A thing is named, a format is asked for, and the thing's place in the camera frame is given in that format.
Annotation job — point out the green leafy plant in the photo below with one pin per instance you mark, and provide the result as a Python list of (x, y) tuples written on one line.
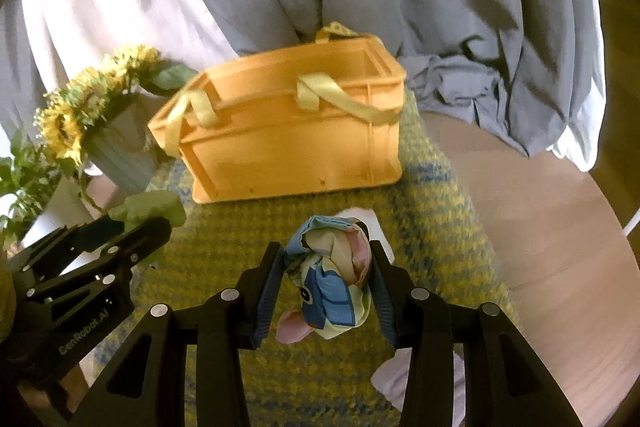
[(25, 187)]

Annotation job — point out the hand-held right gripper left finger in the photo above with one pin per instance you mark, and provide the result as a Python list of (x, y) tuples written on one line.
[(267, 294)]

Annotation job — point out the pale pink curtain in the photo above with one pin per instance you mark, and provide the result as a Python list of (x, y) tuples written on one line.
[(100, 7)]

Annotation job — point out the yellow green plaid blanket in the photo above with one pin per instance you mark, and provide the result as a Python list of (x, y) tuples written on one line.
[(440, 232)]

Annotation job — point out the green ribbed vase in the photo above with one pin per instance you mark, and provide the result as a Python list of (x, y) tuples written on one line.
[(122, 152)]

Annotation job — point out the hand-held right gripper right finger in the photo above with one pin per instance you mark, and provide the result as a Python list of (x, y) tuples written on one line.
[(382, 307)]

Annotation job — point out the purple knit pouch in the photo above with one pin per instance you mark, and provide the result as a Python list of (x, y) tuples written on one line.
[(392, 379)]

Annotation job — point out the green frog plush toy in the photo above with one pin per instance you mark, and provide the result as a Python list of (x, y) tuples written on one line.
[(150, 207)]

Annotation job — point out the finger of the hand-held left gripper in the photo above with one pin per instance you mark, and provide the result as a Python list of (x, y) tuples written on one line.
[(145, 242), (75, 234)]

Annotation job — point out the blue cartoon printed cloth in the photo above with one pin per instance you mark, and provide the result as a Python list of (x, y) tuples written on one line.
[(325, 292)]

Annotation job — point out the sunflower bouquet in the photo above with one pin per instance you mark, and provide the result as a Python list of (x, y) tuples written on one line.
[(65, 127)]

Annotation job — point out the white sheer curtain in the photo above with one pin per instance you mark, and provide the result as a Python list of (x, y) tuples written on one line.
[(585, 142)]

